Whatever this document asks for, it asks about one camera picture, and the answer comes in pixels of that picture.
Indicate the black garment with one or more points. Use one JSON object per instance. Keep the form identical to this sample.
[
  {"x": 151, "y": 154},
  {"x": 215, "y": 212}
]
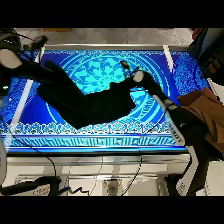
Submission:
[{"x": 93, "y": 106}]

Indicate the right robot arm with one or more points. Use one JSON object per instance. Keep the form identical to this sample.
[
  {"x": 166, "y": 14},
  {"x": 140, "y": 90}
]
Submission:
[{"x": 173, "y": 128}]

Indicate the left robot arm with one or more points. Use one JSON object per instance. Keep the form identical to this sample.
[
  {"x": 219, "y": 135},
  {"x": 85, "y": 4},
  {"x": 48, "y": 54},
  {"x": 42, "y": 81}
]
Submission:
[{"x": 8, "y": 58}]

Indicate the heap of clothes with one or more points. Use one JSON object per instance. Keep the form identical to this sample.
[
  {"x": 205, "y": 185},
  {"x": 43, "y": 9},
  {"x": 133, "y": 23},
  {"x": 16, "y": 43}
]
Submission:
[{"x": 210, "y": 50}]

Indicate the brown garment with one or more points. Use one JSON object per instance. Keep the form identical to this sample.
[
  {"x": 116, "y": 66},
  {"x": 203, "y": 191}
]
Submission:
[{"x": 206, "y": 111}]

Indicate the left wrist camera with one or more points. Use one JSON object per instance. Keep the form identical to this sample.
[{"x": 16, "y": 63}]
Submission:
[{"x": 40, "y": 41}]

